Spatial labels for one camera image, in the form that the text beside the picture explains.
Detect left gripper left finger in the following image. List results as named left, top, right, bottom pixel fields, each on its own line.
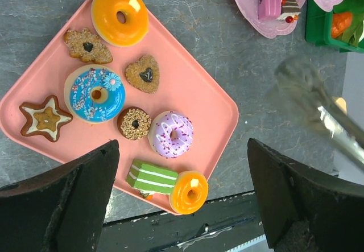
left=1, top=140, right=120, bottom=251

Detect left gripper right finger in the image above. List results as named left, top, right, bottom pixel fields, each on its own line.
left=247, top=138, right=363, bottom=251

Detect green layered cake slice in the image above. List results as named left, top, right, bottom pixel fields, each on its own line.
left=126, top=159, right=178, bottom=196

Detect small orange glazed donut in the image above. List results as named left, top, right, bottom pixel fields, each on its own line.
left=169, top=171, right=209, bottom=214

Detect metal serving tongs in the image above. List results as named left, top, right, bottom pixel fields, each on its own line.
left=271, top=56, right=363, bottom=171

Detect star shaped cookie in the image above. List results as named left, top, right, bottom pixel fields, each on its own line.
left=19, top=95, right=73, bottom=143

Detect small chocolate nut donut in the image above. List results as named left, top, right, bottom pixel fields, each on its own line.
left=117, top=107, right=151, bottom=141

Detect yellow round sponge cake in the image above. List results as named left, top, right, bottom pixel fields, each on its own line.
left=333, top=97, right=347, bottom=114

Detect blue glazed donut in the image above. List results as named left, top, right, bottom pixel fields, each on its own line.
left=64, top=64, right=126, bottom=124

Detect pink serving tray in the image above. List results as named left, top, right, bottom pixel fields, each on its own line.
left=1, top=0, right=239, bottom=215

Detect heart shaped cookie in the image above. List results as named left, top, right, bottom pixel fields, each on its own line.
left=125, top=55, right=160, bottom=94

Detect flower shaped cookie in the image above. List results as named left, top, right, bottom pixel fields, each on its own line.
left=63, top=27, right=113, bottom=64

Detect green plastic crate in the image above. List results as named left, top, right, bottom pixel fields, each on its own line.
left=305, top=0, right=363, bottom=53

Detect orange pumpkin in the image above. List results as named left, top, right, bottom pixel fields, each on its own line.
left=331, top=11, right=353, bottom=39

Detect chocolate cake slice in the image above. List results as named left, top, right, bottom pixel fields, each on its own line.
left=277, top=0, right=301, bottom=23

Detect large orange glazed donut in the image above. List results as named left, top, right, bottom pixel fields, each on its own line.
left=91, top=0, right=149, bottom=47

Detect green bok choy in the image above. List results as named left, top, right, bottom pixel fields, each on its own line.
left=333, top=0, right=363, bottom=47

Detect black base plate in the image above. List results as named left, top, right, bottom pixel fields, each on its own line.
left=97, top=192, right=264, bottom=251

